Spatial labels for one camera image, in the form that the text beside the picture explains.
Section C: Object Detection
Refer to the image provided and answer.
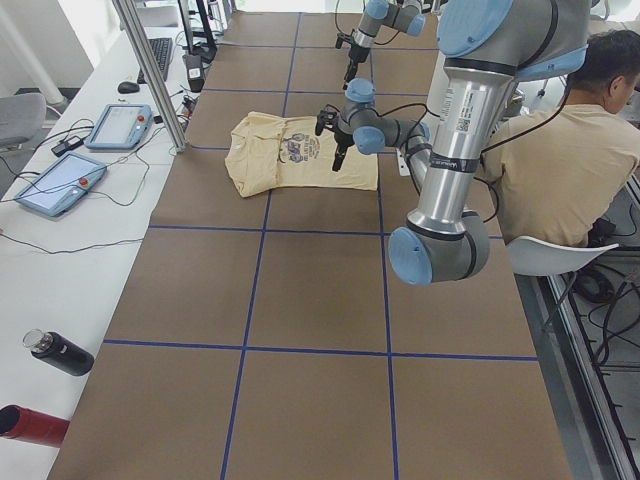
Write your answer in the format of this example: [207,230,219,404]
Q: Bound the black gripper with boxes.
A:
[332,127,353,172]
[342,43,369,90]

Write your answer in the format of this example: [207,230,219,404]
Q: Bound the beige long sleeve shirt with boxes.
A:
[225,111,378,198]

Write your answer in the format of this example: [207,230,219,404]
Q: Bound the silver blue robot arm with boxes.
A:
[336,0,426,89]
[316,1,591,285]

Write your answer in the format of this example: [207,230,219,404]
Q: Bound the black label printer box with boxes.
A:
[183,53,205,93]

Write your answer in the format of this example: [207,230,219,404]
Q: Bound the black keyboard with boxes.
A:
[148,37,173,81]

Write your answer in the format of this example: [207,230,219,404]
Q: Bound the person in beige shirt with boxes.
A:
[478,30,639,247]

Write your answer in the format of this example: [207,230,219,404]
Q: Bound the white chair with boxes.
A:
[505,234,620,334]

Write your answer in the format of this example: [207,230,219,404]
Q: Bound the upper blue teach pendant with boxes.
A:
[84,104,153,151]

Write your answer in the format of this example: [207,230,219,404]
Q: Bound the blue teach pendant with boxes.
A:
[14,152,107,218]
[84,104,153,151]

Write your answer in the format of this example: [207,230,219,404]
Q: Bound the black computer mouse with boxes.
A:
[117,81,140,95]

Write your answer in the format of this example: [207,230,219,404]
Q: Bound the black power adapter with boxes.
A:
[51,137,84,157]

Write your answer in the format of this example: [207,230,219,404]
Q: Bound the lower blue teach pendant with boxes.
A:
[14,152,107,218]

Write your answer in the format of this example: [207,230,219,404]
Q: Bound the red water bottle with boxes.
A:
[1,405,70,448]

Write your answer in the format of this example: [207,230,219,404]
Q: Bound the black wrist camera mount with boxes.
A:
[335,32,351,49]

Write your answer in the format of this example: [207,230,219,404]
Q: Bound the aluminium frame post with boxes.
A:
[112,0,187,153]

